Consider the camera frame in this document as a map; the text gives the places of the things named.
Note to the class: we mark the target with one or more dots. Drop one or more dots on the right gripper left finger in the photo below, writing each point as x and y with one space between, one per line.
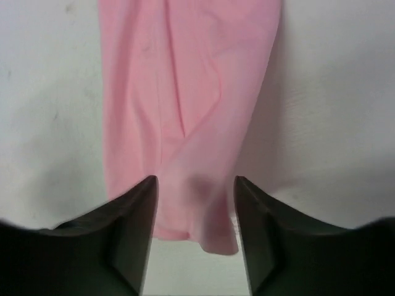
103 252

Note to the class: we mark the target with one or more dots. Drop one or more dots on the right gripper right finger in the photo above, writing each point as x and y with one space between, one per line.
287 252

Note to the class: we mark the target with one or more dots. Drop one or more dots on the pink t shirt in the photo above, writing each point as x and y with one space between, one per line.
180 82

